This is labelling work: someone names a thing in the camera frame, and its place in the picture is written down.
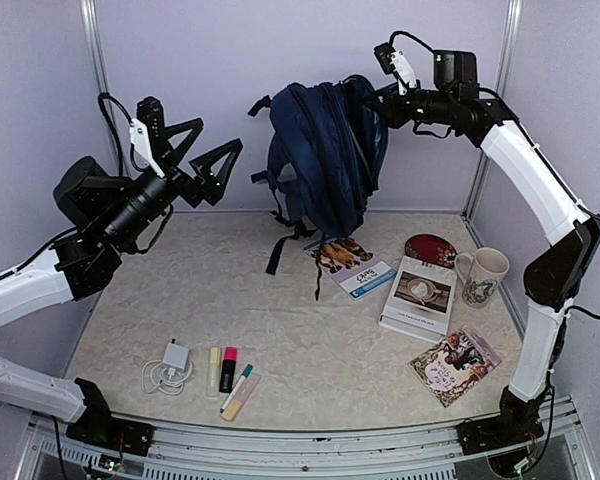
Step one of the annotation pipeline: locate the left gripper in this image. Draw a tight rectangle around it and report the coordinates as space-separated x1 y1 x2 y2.
99 117 241 248

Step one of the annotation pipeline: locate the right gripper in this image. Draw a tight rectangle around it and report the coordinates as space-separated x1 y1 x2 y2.
365 78 459 126

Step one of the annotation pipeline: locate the navy blue backpack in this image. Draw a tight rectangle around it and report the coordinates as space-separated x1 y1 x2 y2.
247 73 391 301

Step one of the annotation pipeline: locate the white charger with cable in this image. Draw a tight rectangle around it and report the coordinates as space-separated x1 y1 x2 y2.
140 339 194 396

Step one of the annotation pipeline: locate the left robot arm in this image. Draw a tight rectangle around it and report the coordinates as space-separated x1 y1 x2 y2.
0 119 243 456

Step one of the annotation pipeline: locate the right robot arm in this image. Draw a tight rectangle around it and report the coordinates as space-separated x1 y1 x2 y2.
374 42 600 454

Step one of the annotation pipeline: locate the red patterned plate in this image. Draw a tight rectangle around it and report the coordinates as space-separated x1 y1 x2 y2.
404 234 457 269

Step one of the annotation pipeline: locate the white patterned mug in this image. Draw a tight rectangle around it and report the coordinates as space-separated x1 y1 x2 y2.
454 247 510 309

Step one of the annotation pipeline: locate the dog cover book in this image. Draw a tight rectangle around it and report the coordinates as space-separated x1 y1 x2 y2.
304 238 396 300

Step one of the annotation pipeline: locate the pink black highlighter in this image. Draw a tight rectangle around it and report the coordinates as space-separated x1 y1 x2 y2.
219 347 238 394

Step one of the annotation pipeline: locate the coffee cover white book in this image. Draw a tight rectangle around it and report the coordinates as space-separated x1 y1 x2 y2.
378 256 457 344

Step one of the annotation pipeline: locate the yellow highlighter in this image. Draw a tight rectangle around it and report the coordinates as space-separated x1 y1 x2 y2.
206 346 222 398

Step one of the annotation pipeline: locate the teal white marker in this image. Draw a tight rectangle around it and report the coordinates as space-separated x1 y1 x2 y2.
220 364 253 413

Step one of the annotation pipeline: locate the orange pastel highlighter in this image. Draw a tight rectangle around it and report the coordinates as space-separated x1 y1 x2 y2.
220 373 261 422

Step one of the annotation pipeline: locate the illustrated floral cover book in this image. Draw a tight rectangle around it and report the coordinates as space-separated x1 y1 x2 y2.
409 327 502 408

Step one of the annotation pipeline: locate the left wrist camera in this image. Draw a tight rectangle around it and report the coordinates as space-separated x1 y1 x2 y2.
129 96 170 179

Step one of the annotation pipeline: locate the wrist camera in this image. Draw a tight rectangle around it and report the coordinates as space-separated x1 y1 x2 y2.
373 42 420 96
129 96 170 179

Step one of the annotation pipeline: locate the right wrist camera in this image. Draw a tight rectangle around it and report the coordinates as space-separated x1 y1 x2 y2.
373 42 420 96

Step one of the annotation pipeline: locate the right aluminium frame post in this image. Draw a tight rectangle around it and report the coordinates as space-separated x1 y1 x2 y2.
462 0 524 216

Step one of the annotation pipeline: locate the aluminium frame post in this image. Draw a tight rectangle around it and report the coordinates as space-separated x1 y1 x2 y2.
462 0 524 216
79 0 135 181

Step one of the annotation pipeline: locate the left aluminium frame post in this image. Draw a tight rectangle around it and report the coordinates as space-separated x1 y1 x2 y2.
79 0 135 181

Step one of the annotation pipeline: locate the front aluminium rail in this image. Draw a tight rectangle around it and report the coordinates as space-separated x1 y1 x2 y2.
14 394 596 480

